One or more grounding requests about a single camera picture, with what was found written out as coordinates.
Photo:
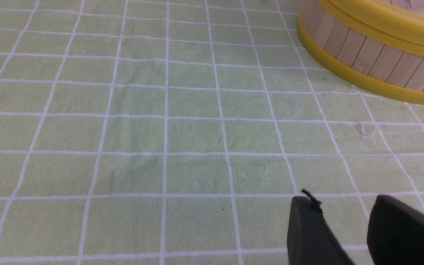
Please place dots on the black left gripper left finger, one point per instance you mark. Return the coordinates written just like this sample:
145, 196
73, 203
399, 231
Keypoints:
310, 240

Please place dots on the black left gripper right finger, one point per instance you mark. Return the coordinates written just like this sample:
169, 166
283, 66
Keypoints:
395, 234

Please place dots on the wooden steamer with yellow rims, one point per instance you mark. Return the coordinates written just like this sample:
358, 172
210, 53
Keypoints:
377, 45

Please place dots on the green checkered tablecloth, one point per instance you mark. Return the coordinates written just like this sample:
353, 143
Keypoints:
176, 132

